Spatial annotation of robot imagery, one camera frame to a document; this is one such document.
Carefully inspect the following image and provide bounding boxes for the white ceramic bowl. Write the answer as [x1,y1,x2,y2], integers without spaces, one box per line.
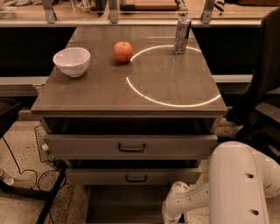
[52,47,91,77]

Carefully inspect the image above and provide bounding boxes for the grey middle drawer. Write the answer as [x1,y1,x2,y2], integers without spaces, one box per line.
[66,168,202,186]

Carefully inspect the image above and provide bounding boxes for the black office chair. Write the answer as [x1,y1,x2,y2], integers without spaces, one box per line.
[226,8,280,163]

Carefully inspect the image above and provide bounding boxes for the wire mesh basket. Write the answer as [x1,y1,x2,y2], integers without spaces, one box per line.
[34,125,56,167]

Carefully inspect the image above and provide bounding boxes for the grey drawer cabinet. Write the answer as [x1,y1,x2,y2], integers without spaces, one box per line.
[30,25,228,224]

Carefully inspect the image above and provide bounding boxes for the grey top drawer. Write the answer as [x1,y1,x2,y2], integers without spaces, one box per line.
[44,134,217,160]

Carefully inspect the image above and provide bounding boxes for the clear plastic bottle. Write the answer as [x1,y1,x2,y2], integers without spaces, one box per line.
[0,169,14,186]

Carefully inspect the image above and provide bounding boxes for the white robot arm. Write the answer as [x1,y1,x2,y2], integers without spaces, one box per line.
[162,141,280,224]

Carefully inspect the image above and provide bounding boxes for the silver drink can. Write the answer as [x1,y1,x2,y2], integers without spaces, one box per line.
[173,17,192,54]

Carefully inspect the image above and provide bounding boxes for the black cable on floor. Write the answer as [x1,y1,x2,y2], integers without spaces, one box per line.
[2,136,66,192]

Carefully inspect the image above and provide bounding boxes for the red apple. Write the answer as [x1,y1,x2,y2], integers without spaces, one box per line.
[113,41,133,63]

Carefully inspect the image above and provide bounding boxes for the black stand with tray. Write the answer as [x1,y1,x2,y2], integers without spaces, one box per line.
[0,97,67,224]

